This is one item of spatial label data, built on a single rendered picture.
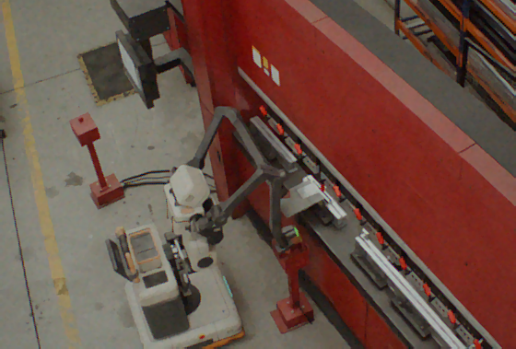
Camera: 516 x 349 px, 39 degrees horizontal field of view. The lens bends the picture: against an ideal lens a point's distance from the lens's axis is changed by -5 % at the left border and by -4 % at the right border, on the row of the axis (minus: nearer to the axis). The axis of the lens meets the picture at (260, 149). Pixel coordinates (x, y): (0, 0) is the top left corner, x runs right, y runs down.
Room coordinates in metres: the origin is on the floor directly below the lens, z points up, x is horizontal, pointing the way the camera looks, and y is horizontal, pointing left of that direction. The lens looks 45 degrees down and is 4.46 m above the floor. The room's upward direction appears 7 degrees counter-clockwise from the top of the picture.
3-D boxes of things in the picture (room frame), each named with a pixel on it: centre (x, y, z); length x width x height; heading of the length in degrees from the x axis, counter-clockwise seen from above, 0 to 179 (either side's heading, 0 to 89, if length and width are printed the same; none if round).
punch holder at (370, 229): (2.57, -0.57, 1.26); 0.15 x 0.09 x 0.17; 25
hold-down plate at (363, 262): (2.51, -0.53, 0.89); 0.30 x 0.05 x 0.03; 25
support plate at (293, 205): (3.02, -0.19, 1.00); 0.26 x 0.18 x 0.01; 115
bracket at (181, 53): (4.14, 0.48, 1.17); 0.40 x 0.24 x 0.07; 25
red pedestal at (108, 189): (4.16, 1.27, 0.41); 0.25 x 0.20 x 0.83; 115
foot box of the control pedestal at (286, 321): (2.83, -0.08, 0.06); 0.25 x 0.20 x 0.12; 109
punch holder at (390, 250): (2.39, -0.65, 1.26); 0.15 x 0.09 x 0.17; 25
